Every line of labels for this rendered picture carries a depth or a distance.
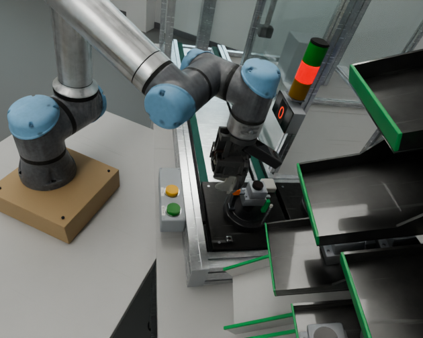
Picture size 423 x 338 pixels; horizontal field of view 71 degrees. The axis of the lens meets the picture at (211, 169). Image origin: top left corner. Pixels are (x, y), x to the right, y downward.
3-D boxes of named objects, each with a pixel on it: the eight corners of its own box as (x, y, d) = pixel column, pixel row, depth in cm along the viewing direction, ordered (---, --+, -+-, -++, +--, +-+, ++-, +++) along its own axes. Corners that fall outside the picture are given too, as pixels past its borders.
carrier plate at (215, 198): (211, 253, 78) (213, 249, 77) (200, 185, 95) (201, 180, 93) (293, 249, 84) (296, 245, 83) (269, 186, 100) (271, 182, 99)
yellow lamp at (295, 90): (291, 100, 81) (298, 84, 78) (285, 90, 85) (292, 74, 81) (307, 101, 82) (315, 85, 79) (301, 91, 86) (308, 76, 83)
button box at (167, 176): (160, 232, 86) (161, 220, 81) (158, 179, 100) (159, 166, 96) (183, 231, 87) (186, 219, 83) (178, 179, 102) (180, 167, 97)
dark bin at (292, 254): (274, 296, 48) (269, 276, 43) (266, 229, 58) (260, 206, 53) (467, 281, 43) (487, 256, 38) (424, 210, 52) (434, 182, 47)
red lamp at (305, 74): (298, 83, 78) (305, 66, 74) (292, 74, 81) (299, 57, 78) (315, 85, 79) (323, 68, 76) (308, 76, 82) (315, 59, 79)
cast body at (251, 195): (242, 206, 82) (249, 190, 77) (238, 194, 85) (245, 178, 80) (270, 206, 84) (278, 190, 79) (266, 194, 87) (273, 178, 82)
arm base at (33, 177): (7, 182, 83) (-4, 157, 76) (39, 149, 94) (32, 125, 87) (59, 196, 83) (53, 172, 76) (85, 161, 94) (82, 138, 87)
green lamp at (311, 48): (306, 66, 74) (314, 47, 71) (299, 57, 78) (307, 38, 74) (323, 68, 76) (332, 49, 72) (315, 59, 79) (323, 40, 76)
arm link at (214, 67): (170, 56, 54) (223, 78, 51) (199, 40, 61) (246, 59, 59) (166, 94, 59) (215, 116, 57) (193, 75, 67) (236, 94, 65)
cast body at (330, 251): (325, 265, 49) (326, 244, 45) (318, 243, 53) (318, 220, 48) (379, 258, 48) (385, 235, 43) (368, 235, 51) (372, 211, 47)
